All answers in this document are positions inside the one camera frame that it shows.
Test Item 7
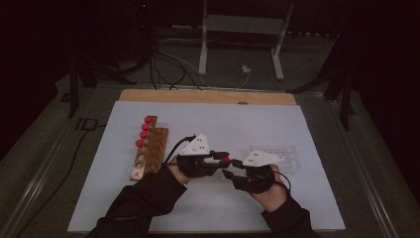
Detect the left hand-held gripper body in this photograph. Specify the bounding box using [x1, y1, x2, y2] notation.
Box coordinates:
[176, 133, 221, 178]

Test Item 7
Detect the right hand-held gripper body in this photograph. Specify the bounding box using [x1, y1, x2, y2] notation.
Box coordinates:
[232, 149, 285, 194]

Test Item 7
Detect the clear plastic tube rack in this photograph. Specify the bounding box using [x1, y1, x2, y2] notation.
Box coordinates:
[249, 144, 301, 177]

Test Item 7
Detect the wooden test tube rack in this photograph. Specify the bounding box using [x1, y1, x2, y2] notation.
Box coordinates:
[130, 114, 170, 181]

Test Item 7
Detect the person's left hand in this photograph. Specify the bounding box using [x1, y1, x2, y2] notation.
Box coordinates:
[166, 163, 191, 185]

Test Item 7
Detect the person's right hand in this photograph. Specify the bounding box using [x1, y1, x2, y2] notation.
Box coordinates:
[251, 167, 289, 213]

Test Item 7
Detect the white table mat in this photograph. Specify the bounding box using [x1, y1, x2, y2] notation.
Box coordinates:
[67, 100, 347, 234]

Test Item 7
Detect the black metal stand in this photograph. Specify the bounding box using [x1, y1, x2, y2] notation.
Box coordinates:
[286, 33, 357, 132]
[67, 56, 137, 119]

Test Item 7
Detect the grey metal stand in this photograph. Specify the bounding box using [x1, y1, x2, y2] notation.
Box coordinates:
[197, 0, 295, 81]

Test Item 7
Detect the left hand-held gripper cable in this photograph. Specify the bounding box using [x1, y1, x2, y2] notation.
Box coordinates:
[163, 134, 196, 165]

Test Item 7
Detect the hand-held gripper cable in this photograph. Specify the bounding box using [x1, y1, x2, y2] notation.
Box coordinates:
[272, 171, 292, 192]
[163, 134, 196, 165]

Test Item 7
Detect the right hand-held gripper cable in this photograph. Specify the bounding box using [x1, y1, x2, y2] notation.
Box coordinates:
[272, 171, 292, 192]

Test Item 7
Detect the white cable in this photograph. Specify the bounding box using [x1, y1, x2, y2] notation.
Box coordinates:
[235, 71, 251, 89]

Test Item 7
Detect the bundle of black cables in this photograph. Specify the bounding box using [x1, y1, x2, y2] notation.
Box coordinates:
[148, 49, 203, 91]

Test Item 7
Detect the black floor bracket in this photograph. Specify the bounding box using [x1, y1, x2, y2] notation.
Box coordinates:
[74, 117, 99, 132]

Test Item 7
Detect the black floor cable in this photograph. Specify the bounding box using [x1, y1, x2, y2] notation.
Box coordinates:
[14, 123, 107, 238]

